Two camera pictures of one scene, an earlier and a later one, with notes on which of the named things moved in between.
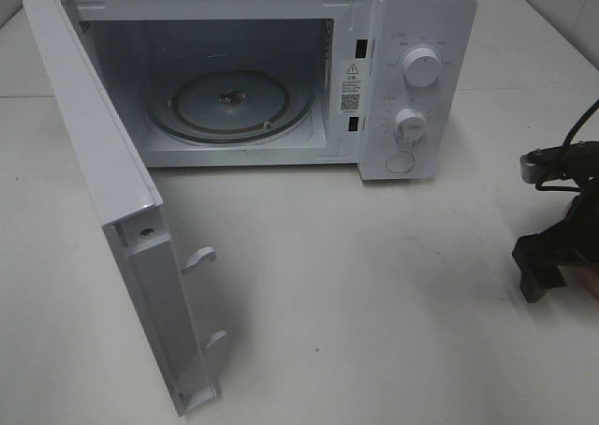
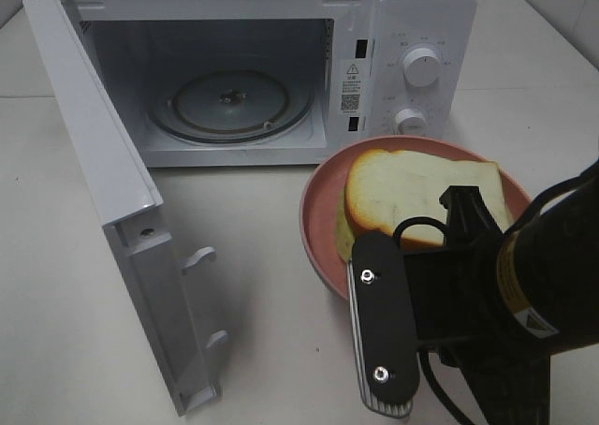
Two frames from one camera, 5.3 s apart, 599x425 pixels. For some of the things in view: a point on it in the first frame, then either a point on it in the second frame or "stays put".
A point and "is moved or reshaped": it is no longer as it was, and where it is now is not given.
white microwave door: (120, 183) stays put
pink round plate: (590, 277) is moved or reshaped
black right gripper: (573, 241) → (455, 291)
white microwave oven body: (280, 70) stays put
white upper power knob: (421, 66) stays put
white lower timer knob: (410, 127) stays put
